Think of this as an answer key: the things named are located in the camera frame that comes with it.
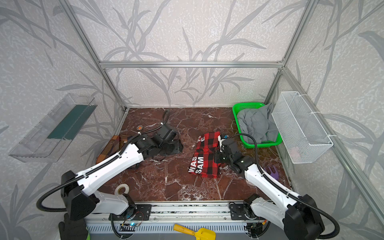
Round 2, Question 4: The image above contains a red black plaid shirt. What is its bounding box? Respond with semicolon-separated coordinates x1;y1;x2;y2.
188;132;221;179

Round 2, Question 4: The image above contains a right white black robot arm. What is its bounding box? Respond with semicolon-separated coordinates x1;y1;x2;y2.
215;136;341;240

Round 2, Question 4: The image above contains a grey long sleeve shirt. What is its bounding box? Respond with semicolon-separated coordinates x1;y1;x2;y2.
237;104;279;144

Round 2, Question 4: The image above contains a folded brown plaid shirt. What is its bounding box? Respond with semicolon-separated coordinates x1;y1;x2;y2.
95;136;144;171

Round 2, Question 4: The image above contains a purple pink toy fork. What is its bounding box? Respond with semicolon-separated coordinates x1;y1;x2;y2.
266;166;280;181

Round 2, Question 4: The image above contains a green plastic basket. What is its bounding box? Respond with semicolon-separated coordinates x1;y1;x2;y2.
233;103;283;148

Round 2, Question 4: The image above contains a white tape roll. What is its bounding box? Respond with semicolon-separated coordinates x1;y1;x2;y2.
115;184;130;196

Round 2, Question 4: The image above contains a yellow toy shovel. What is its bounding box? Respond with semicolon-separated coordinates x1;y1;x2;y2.
173;224;216;240

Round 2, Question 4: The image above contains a black glove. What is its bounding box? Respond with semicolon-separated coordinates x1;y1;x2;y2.
58;213;89;240

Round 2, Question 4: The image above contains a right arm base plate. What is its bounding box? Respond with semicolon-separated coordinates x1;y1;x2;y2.
229;202;256;220

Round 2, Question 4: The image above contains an aluminium front rail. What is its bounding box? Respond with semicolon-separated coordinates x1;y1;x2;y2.
83;200;316;224

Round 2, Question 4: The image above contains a pink object in wire basket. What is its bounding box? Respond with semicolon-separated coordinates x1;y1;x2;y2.
289;147;301;162

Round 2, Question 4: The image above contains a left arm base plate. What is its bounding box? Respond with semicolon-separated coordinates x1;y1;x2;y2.
121;204;152;221

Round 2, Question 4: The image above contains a white wire mesh basket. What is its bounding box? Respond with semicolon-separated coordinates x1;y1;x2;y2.
272;91;334;164

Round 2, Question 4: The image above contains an aluminium frame crossbar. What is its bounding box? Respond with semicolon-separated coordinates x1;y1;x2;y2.
100;61;283;69

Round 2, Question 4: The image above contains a clear plastic wall tray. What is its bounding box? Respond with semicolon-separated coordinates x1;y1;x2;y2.
9;94;98;163

